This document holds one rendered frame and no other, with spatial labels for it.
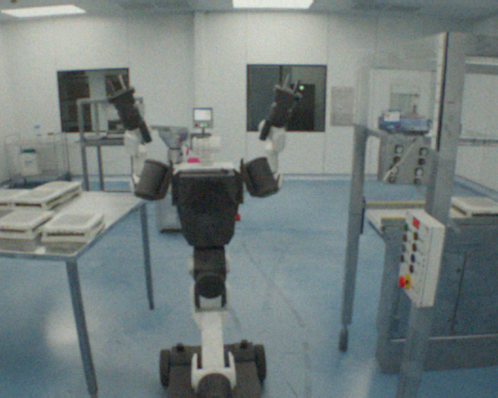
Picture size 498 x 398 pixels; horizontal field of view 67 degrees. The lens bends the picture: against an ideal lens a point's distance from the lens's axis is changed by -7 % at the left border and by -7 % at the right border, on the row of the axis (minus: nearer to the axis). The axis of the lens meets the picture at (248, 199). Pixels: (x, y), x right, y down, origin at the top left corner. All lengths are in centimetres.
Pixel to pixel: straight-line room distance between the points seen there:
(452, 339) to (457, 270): 44
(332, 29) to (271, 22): 104
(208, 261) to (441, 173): 90
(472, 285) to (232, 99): 548
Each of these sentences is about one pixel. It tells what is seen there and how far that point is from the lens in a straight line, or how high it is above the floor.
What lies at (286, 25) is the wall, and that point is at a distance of 721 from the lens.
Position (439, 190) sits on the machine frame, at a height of 129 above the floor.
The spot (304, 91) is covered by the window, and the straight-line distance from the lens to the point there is 717.
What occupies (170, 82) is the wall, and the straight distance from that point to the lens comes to 720.
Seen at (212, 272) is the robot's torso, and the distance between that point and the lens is 156.
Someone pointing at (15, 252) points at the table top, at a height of 88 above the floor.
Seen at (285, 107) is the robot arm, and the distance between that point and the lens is 172.
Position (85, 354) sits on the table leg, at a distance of 218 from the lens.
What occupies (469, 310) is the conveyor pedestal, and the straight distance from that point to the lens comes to 254.
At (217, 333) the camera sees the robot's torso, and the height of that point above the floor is 43.
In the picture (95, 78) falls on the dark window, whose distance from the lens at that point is 756.
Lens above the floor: 158
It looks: 15 degrees down
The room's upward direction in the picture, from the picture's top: straight up
